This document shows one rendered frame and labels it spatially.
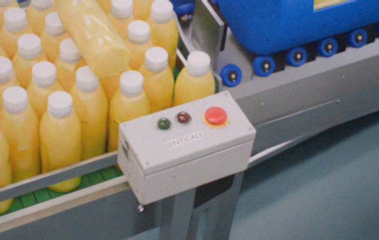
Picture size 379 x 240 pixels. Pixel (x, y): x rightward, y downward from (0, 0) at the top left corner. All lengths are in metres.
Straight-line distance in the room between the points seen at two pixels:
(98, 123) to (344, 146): 1.53
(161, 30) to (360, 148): 1.45
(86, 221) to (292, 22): 0.52
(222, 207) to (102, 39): 0.76
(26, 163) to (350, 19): 0.67
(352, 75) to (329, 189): 0.96
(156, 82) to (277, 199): 1.28
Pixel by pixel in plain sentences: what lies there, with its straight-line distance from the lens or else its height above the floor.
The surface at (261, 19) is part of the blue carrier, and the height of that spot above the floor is 1.07.
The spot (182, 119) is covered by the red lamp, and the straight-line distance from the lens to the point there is 1.36.
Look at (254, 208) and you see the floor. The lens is 2.65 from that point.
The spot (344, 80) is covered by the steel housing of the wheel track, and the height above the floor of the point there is 0.87.
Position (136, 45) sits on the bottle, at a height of 1.08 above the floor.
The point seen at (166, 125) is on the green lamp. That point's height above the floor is 1.11.
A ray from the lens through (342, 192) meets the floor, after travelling 2.75.
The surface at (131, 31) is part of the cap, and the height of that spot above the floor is 1.11.
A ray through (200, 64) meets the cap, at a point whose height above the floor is 1.11.
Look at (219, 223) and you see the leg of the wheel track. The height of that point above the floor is 0.42.
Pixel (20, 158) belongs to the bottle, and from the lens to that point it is 1.46.
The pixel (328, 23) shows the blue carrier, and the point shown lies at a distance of 1.63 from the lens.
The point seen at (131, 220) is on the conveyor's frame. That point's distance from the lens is 1.62.
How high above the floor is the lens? 2.12
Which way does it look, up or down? 48 degrees down
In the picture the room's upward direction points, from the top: 8 degrees clockwise
